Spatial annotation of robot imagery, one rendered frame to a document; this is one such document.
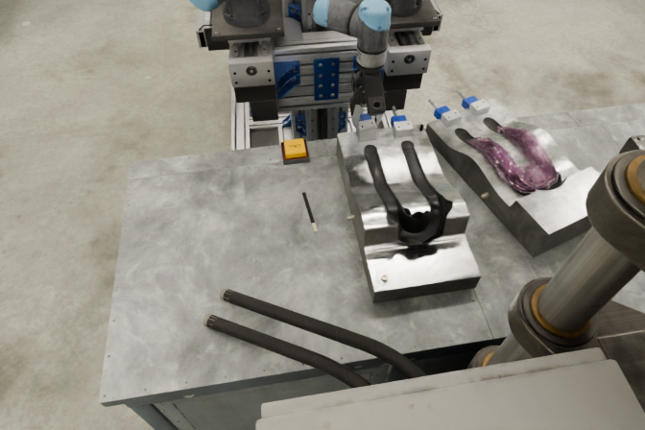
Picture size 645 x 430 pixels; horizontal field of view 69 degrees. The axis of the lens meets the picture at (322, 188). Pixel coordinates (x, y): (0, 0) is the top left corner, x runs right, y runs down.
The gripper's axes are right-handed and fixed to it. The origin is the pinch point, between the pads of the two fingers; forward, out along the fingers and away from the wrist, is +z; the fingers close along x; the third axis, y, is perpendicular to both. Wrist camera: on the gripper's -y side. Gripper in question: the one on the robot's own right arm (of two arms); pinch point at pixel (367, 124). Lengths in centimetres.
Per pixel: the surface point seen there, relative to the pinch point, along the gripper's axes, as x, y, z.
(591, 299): -5, -78, -45
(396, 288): 2.7, -47.7, 7.4
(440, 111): -25.8, 8.6, 6.3
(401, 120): -11.5, 3.1, 2.9
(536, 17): -172, 186, 93
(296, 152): 20.4, 1.6, 9.7
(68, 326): 118, -2, 94
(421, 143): -15.3, -5.8, 4.3
